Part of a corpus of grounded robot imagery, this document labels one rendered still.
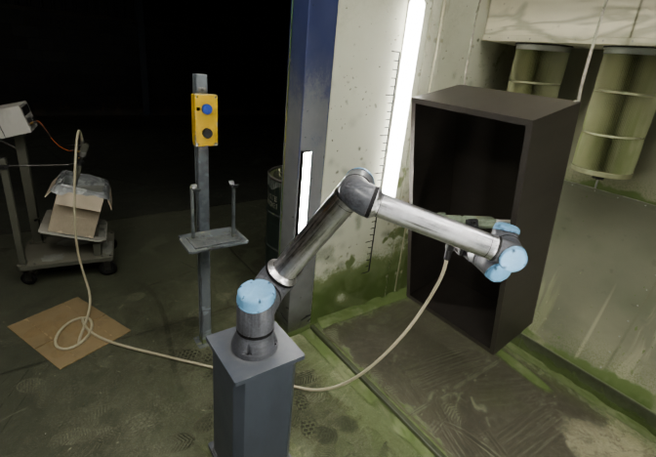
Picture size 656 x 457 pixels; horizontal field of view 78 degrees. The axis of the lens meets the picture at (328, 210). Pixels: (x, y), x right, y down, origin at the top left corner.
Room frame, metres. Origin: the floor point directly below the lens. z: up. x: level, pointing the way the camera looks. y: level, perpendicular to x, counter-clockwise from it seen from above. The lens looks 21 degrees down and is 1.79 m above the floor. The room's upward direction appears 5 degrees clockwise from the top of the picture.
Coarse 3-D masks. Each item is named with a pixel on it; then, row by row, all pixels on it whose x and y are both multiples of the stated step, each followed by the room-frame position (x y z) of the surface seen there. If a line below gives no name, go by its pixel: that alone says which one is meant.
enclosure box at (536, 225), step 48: (432, 96) 1.99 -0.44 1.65; (480, 96) 1.93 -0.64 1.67; (528, 96) 1.88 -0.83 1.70; (432, 144) 2.13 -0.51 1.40; (480, 144) 2.12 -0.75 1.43; (528, 144) 1.54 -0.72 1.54; (432, 192) 2.18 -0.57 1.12; (480, 192) 2.13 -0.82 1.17; (528, 192) 1.60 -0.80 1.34; (432, 240) 2.24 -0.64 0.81; (528, 240) 1.68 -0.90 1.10; (432, 288) 2.21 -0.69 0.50; (480, 288) 2.15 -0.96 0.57; (528, 288) 1.78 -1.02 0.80; (480, 336) 1.81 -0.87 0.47
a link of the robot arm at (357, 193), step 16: (352, 176) 1.40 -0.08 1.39; (352, 192) 1.32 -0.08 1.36; (368, 192) 1.30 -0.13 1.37; (352, 208) 1.32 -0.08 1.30; (368, 208) 1.28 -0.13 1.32; (384, 208) 1.29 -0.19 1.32; (400, 208) 1.29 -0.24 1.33; (416, 208) 1.30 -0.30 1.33; (400, 224) 1.29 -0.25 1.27; (416, 224) 1.27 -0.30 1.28; (432, 224) 1.27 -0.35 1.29; (448, 224) 1.27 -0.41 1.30; (464, 224) 1.29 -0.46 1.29; (448, 240) 1.26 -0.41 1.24; (464, 240) 1.24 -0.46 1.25; (480, 240) 1.24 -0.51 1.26; (496, 240) 1.25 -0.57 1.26; (512, 240) 1.27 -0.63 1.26; (480, 256) 1.25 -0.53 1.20; (496, 256) 1.22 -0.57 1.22; (512, 256) 1.21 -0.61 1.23
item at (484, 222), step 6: (444, 216) 1.67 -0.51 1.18; (450, 216) 1.68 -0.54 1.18; (456, 216) 1.69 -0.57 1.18; (468, 216) 1.71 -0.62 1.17; (474, 216) 1.72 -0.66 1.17; (480, 216) 1.73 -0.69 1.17; (486, 216) 1.74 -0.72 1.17; (462, 222) 1.67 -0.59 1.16; (480, 222) 1.69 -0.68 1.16; (486, 222) 1.70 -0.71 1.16; (492, 222) 1.70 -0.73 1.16; (504, 222) 1.73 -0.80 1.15; (510, 222) 1.74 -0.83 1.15; (450, 246) 1.67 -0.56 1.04; (450, 252) 1.67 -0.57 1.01; (444, 258) 1.68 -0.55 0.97; (450, 258) 1.68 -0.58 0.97
